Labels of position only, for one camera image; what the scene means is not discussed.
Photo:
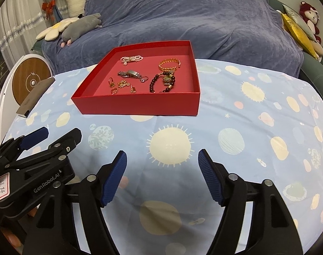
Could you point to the silver watch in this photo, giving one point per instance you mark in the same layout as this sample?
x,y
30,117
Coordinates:
x,y
132,73

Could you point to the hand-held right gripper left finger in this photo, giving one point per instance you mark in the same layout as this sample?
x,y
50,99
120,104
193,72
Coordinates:
x,y
112,182

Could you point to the red monkey plush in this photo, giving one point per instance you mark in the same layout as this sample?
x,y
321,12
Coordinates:
x,y
310,16

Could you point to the grey plush toy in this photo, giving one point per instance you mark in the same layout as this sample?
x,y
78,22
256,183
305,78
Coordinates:
x,y
79,28

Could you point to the gold earring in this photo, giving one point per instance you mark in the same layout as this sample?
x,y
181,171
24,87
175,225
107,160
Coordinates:
x,y
132,89

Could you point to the flower-shaped pillow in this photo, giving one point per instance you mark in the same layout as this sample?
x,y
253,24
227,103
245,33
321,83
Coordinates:
x,y
55,29

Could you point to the brown notebook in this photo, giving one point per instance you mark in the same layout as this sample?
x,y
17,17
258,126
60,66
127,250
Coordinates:
x,y
34,95

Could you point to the grey-green pillow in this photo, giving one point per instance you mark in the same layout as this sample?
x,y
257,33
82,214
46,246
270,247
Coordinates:
x,y
299,18

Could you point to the red cardboard box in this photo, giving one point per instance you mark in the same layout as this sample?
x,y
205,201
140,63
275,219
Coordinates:
x,y
137,106

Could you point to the red curtain bow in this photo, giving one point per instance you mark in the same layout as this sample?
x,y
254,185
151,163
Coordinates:
x,y
48,6

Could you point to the white curtain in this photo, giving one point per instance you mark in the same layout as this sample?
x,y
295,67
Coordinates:
x,y
20,18

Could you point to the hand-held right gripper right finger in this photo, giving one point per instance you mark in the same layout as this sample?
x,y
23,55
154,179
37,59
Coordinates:
x,y
210,178

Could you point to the round wood-faced white appliance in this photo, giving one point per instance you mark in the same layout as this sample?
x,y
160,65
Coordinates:
x,y
26,74

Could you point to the blue-grey blanket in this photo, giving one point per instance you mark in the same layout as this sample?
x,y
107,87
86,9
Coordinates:
x,y
190,13

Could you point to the green sofa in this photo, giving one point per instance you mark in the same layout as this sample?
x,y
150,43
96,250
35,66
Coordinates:
x,y
315,69

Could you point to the cream plush toy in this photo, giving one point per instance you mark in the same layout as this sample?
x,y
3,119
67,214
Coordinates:
x,y
318,49

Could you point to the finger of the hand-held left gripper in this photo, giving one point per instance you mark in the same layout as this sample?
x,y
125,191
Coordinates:
x,y
35,136
68,143

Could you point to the yellow pillow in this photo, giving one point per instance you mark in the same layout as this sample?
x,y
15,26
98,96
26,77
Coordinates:
x,y
297,35

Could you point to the planet-print bed sheet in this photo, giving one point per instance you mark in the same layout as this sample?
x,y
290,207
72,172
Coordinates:
x,y
243,127

